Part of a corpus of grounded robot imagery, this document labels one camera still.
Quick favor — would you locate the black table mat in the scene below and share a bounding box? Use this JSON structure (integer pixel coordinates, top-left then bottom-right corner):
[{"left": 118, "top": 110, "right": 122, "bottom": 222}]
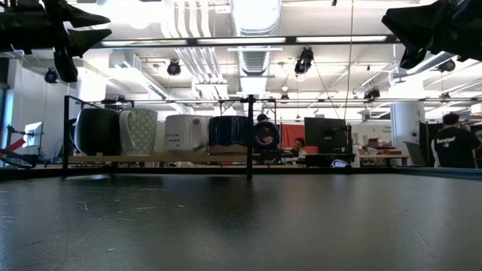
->
[{"left": 0, "top": 173, "right": 482, "bottom": 271}]

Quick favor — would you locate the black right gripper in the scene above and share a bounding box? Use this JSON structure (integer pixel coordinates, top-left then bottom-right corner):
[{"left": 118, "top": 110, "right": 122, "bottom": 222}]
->
[{"left": 380, "top": 0, "right": 482, "bottom": 71}]

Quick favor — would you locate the wooden shelf with black posts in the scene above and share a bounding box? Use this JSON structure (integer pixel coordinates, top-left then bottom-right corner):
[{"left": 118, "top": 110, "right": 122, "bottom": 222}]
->
[{"left": 62, "top": 93, "right": 254, "bottom": 181}]

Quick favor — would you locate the white mug with green inside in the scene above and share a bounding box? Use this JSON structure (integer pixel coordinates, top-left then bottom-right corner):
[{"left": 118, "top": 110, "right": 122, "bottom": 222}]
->
[{"left": 163, "top": 114, "right": 210, "bottom": 156}]

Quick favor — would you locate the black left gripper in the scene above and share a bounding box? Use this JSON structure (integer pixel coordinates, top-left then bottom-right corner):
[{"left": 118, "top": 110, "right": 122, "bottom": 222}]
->
[{"left": 0, "top": 0, "right": 113, "bottom": 58}]

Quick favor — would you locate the black aluminium table frame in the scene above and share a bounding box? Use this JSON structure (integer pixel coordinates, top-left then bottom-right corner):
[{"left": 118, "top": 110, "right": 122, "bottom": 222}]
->
[{"left": 0, "top": 165, "right": 482, "bottom": 181}]

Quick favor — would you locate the black monitor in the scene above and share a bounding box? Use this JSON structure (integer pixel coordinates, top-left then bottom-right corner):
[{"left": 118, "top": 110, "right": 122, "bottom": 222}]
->
[{"left": 304, "top": 117, "right": 348, "bottom": 155}]

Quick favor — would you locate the silver ceiling air duct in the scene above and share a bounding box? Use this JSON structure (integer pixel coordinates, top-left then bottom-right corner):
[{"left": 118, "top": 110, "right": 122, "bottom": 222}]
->
[{"left": 229, "top": 0, "right": 283, "bottom": 95}]

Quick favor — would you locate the white monitor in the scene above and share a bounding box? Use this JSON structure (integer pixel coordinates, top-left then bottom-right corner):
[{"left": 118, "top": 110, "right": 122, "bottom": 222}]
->
[{"left": 22, "top": 120, "right": 44, "bottom": 148}]

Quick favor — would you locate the red partition panel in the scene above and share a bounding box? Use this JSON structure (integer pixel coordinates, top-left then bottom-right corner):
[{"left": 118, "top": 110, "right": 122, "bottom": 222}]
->
[{"left": 280, "top": 123, "right": 319, "bottom": 155}]

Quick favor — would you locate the wooden desk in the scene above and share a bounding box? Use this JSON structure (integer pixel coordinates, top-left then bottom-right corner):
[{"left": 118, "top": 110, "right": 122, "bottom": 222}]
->
[{"left": 358, "top": 153, "right": 410, "bottom": 167}]

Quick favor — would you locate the dark teal round mug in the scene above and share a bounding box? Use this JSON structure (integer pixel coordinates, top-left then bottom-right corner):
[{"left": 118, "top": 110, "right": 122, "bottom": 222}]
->
[{"left": 67, "top": 108, "right": 122, "bottom": 157}]

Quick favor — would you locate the grey textured blue rimmed mug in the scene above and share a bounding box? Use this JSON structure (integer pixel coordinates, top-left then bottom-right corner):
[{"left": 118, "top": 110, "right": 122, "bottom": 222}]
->
[{"left": 119, "top": 108, "right": 159, "bottom": 156}]

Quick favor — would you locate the glossy dark blue mug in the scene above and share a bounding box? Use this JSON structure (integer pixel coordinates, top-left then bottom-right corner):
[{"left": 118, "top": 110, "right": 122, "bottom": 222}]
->
[{"left": 208, "top": 115, "right": 282, "bottom": 155}]

